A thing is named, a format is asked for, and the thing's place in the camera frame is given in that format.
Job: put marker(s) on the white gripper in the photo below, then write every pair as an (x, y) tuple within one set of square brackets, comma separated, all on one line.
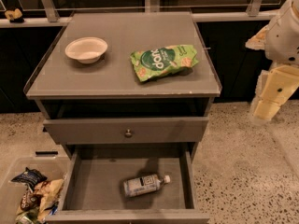
[(282, 42)]

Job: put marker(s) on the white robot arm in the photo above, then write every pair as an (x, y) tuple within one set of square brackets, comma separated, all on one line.
[(290, 7)]

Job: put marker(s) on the grey top drawer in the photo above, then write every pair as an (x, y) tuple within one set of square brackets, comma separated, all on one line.
[(111, 131)]

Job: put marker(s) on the round metal drawer knob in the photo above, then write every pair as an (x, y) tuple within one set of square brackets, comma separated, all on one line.
[(128, 133)]

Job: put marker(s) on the grey drawer cabinet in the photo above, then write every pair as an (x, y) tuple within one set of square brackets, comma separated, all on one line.
[(109, 89)]

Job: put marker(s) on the grey open middle drawer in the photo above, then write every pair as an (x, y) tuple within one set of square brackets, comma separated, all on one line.
[(94, 192)]

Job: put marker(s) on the green snack bag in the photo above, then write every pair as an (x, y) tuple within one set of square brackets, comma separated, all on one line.
[(156, 63)]

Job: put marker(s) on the white paper bowl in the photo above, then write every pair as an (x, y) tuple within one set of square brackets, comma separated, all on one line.
[(86, 50)]

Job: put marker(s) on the tan snack bag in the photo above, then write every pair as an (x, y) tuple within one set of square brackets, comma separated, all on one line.
[(49, 192)]

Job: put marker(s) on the yellow object on ledge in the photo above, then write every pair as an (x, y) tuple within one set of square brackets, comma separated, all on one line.
[(14, 15)]

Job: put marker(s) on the dark blue chip bag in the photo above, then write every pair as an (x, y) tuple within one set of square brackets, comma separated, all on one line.
[(30, 177)]

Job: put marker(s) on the clear plastic storage bin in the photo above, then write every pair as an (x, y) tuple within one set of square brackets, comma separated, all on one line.
[(11, 192)]

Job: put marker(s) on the brown snack bag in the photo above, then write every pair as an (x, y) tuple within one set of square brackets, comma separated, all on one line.
[(29, 201)]

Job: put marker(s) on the green snack packet in bin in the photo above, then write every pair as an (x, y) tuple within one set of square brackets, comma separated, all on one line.
[(27, 217)]

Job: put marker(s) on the right metal bracket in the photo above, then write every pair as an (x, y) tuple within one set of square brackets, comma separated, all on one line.
[(253, 7)]

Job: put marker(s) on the metal bracket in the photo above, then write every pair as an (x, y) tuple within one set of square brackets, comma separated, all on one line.
[(50, 9), (253, 7)]

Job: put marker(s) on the grey wall ledge rail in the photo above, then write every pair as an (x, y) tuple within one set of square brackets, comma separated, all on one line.
[(134, 18)]

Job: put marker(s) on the left metal bracket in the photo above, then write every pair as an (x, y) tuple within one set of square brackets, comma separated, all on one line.
[(50, 9)]

